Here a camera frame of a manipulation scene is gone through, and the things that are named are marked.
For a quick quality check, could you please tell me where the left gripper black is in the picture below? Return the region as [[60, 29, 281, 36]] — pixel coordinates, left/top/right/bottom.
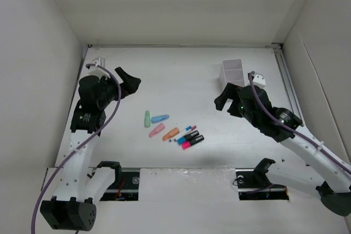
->
[[97, 67, 140, 109]]

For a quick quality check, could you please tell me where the green highlighter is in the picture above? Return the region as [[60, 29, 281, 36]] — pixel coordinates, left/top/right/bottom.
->
[[144, 110, 151, 128]]

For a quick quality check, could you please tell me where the blue highlighter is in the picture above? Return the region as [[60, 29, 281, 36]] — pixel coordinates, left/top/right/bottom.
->
[[151, 115, 169, 123]]

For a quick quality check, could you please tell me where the thin pink capped pen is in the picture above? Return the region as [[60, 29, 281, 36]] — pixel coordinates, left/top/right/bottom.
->
[[169, 125, 196, 142]]

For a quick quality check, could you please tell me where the thin blue capped pen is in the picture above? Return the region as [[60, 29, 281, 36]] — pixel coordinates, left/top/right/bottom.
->
[[172, 126, 192, 141]]

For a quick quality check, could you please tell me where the pink highlighter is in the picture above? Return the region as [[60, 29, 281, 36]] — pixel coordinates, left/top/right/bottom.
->
[[149, 123, 165, 138]]

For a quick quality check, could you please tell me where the black marker pink cap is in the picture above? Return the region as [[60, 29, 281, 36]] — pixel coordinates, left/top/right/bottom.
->
[[182, 135, 205, 150]]

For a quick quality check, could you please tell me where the black marker blue cap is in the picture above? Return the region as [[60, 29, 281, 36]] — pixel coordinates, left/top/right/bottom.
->
[[177, 130, 200, 145]]

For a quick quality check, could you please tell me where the orange highlighter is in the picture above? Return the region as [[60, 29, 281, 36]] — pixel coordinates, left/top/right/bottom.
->
[[162, 128, 180, 141]]

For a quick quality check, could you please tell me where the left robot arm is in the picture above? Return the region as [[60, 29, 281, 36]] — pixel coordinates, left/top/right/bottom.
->
[[31, 65, 141, 232]]

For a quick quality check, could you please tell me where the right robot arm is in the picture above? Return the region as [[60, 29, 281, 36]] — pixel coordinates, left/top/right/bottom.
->
[[214, 83, 350, 216]]

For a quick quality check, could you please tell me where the white divided container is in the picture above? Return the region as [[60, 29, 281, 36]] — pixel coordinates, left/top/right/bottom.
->
[[219, 59, 245, 90]]

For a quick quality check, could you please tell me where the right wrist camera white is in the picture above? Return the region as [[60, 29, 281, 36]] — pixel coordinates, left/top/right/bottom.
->
[[248, 71, 266, 89]]

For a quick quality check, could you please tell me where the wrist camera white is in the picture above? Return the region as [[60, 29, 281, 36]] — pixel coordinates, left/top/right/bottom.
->
[[248, 71, 266, 89], [88, 57, 108, 78]]

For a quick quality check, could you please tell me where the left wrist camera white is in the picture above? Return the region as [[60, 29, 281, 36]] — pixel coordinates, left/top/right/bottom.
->
[[88, 57, 108, 78]]

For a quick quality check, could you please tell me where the front aluminium rail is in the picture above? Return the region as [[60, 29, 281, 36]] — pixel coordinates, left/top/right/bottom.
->
[[90, 167, 290, 194]]

